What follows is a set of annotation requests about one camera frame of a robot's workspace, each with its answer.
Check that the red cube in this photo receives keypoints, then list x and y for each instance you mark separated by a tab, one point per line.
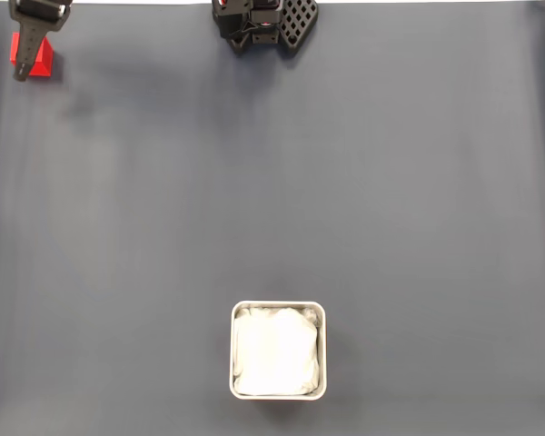
43	61

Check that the square white metal box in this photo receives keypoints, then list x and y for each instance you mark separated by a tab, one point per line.
232	349

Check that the white crumpled cloth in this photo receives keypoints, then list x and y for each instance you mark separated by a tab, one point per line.
277	349

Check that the dark grey table mat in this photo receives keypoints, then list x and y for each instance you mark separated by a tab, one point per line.
413	204

